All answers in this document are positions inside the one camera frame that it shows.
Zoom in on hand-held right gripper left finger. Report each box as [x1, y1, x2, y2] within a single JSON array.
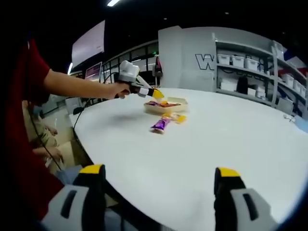
[[40, 164, 106, 231]]

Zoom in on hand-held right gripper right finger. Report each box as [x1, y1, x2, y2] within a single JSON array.
[[213, 167, 277, 231]]

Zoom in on beige hexagonal container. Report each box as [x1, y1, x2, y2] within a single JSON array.
[[143, 96, 189, 115]]

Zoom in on large purple food packet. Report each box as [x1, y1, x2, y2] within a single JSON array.
[[150, 117, 172, 134]]

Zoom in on clear yellow-ended food packet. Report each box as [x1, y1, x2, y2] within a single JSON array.
[[163, 113, 188, 125]]

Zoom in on person's left hand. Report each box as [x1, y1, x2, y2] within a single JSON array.
[[105, 81, 132, 100]]

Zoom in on red hanging garment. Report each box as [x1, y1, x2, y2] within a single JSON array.
[[154, 55, 164, 78]]

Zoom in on blue denim trousers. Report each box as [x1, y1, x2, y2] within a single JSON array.
[[56, 165, 84, 186]]

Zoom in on monitor with pink screen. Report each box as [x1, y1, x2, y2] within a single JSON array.
[[84, 62, 103, 81]]

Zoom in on white lettered partition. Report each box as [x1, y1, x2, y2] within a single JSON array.
[[157, 26, 217, 92]]

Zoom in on hanging white screen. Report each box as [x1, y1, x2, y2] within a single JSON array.
[[71, 20, 106, 69]]

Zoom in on operator in red shirt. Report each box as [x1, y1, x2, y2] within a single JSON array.
[[6, 38, 64, 219]]

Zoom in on white cardboard box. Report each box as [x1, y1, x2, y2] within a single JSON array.
[[220, 80, 238, 92]]

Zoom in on grey shelving unit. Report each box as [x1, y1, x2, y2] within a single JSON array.
[[211, 32, 308, 116]]

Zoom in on row of white storage bins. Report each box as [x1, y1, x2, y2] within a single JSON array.
[[216, 54, 308, 97]]

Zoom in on black bag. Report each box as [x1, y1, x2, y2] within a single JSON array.
[[237, 76, 249, 95]]

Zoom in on grey chair backrest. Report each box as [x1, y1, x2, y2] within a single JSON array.
[[277, 97, 295, 115]]

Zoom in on red white blue flag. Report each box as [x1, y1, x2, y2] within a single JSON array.
[[283, 47, 308, 73]]

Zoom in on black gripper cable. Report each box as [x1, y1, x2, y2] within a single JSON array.
[[72, 97, 97, 135]]

